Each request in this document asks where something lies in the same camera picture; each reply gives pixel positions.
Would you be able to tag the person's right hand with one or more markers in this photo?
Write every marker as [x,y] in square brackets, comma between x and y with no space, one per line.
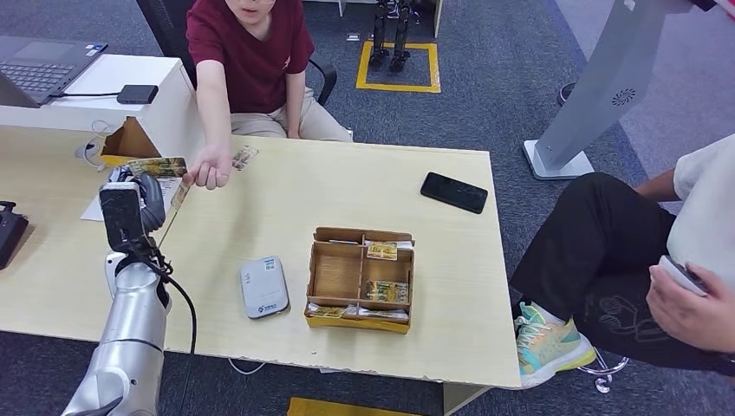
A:
[211,167]

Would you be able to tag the person's left hand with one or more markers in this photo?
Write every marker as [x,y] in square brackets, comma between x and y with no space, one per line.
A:
[695,316]
[294,131]

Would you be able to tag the white handheld remote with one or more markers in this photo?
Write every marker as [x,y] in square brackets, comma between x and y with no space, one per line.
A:
[675,272]

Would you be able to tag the hotel autumn trees card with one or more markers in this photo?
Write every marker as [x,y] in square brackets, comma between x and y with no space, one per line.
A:
[161,167]

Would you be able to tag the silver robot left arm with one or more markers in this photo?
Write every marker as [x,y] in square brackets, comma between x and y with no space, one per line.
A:
[132,333]

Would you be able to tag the person's right forearm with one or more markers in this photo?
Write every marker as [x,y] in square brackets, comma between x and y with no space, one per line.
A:
[654,185]
[213,109]

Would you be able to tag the person's left forearm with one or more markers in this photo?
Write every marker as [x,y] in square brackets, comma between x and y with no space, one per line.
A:
[295,97]

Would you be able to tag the small brown printed card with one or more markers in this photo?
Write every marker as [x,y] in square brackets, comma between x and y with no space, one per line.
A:
[179,197]

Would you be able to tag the person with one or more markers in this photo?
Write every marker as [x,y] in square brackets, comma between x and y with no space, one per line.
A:
[252,57]
[603,247]

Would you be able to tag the grey white card reader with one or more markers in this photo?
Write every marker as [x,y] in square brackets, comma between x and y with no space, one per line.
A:
[264,287]

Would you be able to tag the white card in organizer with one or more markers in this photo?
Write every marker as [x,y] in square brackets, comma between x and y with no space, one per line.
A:
[405,245]

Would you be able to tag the white desk riser shelf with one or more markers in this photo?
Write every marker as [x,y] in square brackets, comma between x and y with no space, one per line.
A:
[166,109]

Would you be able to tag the yellow brown cardboard box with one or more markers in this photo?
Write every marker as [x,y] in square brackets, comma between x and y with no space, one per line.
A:
[129,143]

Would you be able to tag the small black hub box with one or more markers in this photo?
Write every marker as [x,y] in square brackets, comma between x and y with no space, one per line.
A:
[138,94]

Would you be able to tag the yellow floor tape square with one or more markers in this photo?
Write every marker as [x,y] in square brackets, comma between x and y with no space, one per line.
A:
[396,88]

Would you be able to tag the chrome stool base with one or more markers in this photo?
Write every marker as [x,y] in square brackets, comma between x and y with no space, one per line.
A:
[603,386]

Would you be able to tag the white printed paper sheet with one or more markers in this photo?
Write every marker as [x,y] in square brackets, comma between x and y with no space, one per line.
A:
[92,212]

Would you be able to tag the black humanoid robot legs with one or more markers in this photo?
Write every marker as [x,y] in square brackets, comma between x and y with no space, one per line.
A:
[398,34]

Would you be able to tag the wooden compartment organizer box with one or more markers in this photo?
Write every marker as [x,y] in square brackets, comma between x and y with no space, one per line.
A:
[336,275]

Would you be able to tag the green yellow sneaker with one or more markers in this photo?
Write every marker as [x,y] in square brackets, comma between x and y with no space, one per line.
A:
[545,347]

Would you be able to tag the black smartphone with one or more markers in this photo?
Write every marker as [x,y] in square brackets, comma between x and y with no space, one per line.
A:
[453,192]

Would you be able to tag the dark grey laptop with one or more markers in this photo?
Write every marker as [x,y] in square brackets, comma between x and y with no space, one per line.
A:
[34,69]

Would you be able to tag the black desk device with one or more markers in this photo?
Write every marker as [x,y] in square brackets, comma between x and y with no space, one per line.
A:
[10,234]

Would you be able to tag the grey white kiosk stand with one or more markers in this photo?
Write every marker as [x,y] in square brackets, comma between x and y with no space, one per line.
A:
[603,86]

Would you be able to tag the black round base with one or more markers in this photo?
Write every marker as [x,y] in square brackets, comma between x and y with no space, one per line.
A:
[565,93]

